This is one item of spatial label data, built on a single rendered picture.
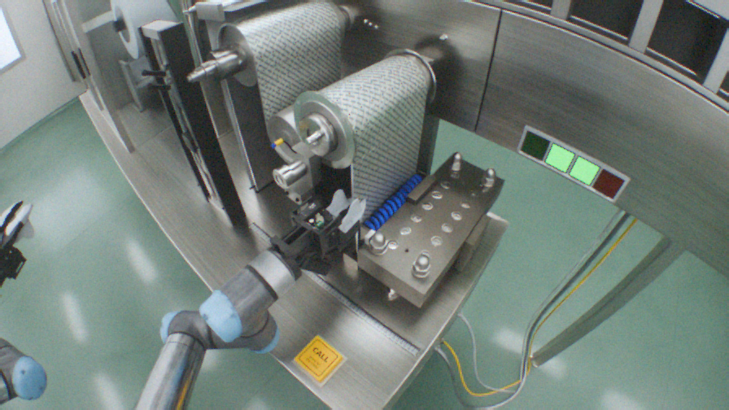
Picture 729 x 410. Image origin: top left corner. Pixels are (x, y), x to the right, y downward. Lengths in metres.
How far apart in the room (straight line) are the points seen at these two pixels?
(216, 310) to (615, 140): 0.76
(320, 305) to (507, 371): 1.21
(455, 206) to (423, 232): 0.11
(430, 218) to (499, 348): 1.16
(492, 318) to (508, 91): 1.33
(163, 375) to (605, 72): 0.88
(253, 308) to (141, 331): 1.60
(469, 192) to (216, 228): 0.68
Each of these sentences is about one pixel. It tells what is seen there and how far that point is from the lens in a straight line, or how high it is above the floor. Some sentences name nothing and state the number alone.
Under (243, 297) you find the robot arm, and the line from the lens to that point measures 0.49.
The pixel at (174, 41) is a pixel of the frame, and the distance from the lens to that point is 0.66.
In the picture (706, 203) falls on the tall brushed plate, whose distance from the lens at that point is 0.79.
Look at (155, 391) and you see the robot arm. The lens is 0.52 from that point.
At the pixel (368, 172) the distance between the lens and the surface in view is 0.60.
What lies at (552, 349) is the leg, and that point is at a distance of 1.62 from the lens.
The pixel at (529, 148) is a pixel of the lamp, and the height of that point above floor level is 1.17.
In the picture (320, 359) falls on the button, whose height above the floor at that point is 0.92.
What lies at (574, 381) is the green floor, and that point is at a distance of 1.91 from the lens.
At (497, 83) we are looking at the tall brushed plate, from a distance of 0.71.
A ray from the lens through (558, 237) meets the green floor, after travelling 2.33.
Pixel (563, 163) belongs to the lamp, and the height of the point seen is 1.18.
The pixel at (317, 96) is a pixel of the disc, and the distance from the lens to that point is 0.52.
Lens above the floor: 1.56
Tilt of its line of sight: 47 degrees down
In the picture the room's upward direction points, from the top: straight up
